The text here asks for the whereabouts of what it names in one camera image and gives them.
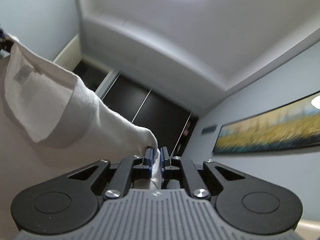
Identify cream door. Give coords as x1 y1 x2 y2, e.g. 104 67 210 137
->
53 34 82 72

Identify grey wall vent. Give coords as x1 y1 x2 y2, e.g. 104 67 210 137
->
201 125 217 135

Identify white t-shirt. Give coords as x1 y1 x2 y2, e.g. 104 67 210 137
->
1 41 158 239

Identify dark wardrobe doors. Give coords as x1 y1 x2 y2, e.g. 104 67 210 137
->
73 60 198 156

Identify framed yellow landscape painting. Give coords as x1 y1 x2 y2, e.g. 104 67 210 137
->
213 92 319 154

